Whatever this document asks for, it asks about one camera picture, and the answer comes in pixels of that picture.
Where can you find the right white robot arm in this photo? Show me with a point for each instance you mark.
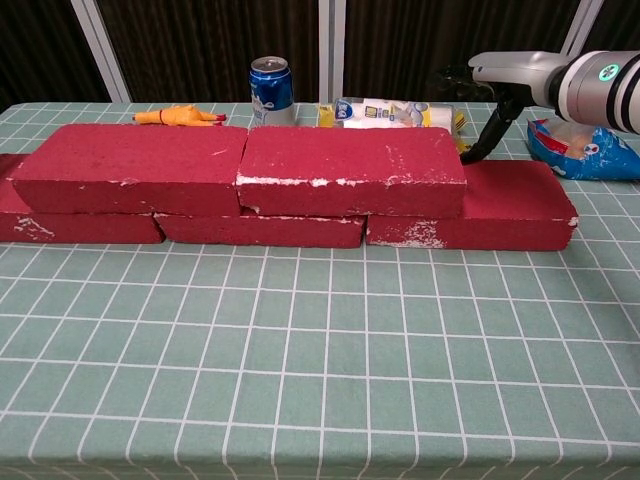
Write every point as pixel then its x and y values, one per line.
pixel 600 90

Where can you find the yellow rubber chicken toy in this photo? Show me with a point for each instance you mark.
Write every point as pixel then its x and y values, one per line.
pixel 175 116

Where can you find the red brick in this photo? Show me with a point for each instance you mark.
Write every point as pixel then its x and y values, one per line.
pixel 510 200
pixel 125 160
pixel 75 230
pixel 350 160
pixel 260 232

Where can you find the blue snack bag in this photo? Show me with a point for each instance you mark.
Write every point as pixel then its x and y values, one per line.
pixel 595 160

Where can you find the green checked tablecloth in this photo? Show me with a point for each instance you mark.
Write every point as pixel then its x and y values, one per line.
pixel 300 375

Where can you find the clear bag of white rolls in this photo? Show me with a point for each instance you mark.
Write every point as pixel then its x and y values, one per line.
pixel 385 112

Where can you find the blue silver soda can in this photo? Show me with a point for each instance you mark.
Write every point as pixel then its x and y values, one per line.
pixel 272 100

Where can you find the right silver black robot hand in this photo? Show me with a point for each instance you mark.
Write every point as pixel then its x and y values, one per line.
pixel 520 75

